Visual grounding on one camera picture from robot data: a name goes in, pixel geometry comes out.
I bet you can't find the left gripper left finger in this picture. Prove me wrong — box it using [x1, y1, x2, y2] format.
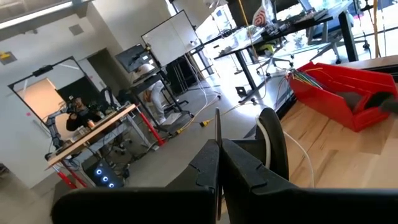
[51, 139, 221, 224]

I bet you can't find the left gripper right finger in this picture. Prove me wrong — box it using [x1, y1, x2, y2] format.
[221, 139, 398, 224]

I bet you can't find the white cord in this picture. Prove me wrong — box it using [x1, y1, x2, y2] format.
[255, 116, 315, 189]

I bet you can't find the black computer tower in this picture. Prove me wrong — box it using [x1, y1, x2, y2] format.
[81, 154, 126, 189]

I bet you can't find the wooden station table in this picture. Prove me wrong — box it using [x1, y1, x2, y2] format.
[45, 103, 167, 191]

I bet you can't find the person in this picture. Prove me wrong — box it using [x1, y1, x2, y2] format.
[65, 96, 103, 132]
[135, 63, 169, 125]

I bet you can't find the red plastic bin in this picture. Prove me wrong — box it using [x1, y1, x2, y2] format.
[287, 61, 398, 133]

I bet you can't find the black monitor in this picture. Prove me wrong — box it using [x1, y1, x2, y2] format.
[114, 42, 158, 75]

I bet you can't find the office chair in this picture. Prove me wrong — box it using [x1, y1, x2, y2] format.
[255, 42, 295, 78]
[306, 17, 373, 65]

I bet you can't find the whiteboard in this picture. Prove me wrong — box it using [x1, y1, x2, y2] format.
[141, 9, 202, 67]

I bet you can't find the white red bag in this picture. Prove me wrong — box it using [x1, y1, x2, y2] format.
[251, 0, 269, 28]

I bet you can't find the black office desk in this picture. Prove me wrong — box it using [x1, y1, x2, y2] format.
[191, 0, 360, 105]

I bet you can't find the long ceiling light fixture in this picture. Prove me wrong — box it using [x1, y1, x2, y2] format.
[0, 0, 75, 31]

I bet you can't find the yellow extension cord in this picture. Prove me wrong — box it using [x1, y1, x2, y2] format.
[174, 0, 261, 135]

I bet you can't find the multicoloured wire bundle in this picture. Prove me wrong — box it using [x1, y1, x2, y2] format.
[289, 67, 326, 91]

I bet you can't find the black camera gantry frame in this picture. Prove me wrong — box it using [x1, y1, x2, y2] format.
[7, 55, 94, 125]

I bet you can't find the yellow hanging cable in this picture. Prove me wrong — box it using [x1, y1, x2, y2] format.
[372, 0, 381, 59]

